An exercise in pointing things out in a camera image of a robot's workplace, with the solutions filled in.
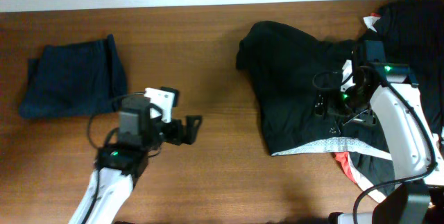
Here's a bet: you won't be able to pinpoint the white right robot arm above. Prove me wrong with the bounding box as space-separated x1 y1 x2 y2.
312 41 443 223

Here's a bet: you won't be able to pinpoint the folded navy blue garment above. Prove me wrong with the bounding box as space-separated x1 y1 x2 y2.
19 34 128 119

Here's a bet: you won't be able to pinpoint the black shorts with white trim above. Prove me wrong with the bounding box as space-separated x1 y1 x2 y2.
236 21 391 160

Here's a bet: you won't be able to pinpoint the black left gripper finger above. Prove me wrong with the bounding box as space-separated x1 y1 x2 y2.
183 115 203 144
160 87 180 107

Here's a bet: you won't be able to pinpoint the pile of black white red clothes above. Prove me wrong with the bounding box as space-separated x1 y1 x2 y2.
331 0 443 190

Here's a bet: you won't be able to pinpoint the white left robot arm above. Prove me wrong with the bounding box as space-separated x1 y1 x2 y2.
70 87 203 223

